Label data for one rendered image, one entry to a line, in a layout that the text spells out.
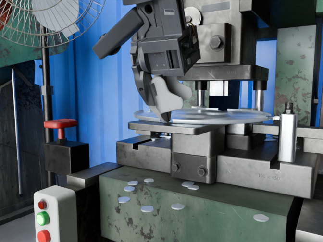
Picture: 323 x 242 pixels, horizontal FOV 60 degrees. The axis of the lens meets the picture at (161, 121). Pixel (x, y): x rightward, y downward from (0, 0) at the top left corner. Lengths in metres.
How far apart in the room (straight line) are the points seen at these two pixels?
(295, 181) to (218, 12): 0.38
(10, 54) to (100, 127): 1.02
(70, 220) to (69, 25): 0.85
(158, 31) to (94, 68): 2.15
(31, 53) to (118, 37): 1.45
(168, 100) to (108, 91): 2.01
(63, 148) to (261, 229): 0.46
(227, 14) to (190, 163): 0.33
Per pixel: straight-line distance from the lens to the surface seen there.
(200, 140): 0.56
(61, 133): 0.74
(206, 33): 0.63
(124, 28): 0.43
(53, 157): 0.73
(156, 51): 0.40
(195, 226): 0.55
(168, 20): 0.39
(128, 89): 2.30
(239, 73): 0.64
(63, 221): 0.63
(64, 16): 1.30
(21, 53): 1.84
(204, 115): 0.56
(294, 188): 0.57
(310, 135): 0.68
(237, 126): 0.67
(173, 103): 0.44
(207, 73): 0.66
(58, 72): 2.90
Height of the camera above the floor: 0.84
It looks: 7 degrees down
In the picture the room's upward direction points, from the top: straight up
